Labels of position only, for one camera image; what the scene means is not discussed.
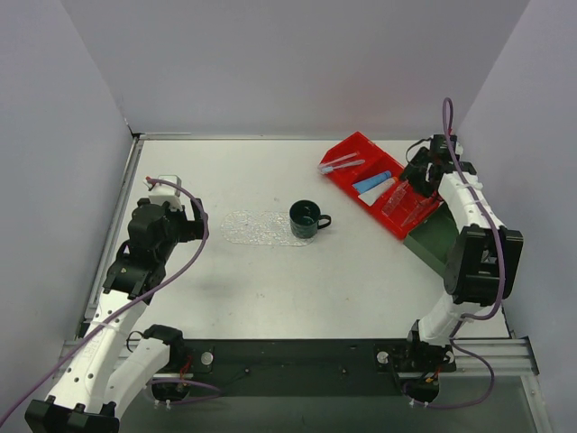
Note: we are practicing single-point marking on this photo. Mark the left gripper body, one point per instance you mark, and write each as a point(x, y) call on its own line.
point(195, 222)

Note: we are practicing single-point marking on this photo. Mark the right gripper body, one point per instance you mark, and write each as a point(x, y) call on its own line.
point(417, 178)

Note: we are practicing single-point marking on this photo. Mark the clear plastic packet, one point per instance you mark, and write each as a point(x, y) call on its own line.
point(395, 198)

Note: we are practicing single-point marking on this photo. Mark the dark green mug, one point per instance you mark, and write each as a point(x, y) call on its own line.
point(306, 219)

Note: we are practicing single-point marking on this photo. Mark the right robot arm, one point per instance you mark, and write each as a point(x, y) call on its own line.
point(482, 263)

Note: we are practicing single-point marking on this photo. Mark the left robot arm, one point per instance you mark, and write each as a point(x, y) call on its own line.
point(95, 390)

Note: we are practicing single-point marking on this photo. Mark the clear textured plastic tray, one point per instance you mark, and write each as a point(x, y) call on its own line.
point(260, 228)

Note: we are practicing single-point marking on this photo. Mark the white orange-capped toothpaste tube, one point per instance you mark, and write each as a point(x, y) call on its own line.
point(370, 196)

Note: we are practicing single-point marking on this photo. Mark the blue toothpaste tube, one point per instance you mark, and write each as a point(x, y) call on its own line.
point(363, 186)

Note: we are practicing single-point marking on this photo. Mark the toothbrush in clear wrapper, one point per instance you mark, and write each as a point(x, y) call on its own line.
point(343, 162)

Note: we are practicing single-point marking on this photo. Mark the red divided bin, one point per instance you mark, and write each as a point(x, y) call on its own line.
point(411, 211)

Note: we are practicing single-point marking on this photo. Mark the green bin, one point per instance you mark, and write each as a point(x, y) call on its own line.
point(434, 239)

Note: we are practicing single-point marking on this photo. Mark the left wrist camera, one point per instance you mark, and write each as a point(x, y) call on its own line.
point(161, 193)

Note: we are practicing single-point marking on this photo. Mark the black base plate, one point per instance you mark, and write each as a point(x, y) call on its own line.
point(309, 367)

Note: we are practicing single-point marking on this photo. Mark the aluminium rail frame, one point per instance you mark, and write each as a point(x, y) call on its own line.
point(507, 357)

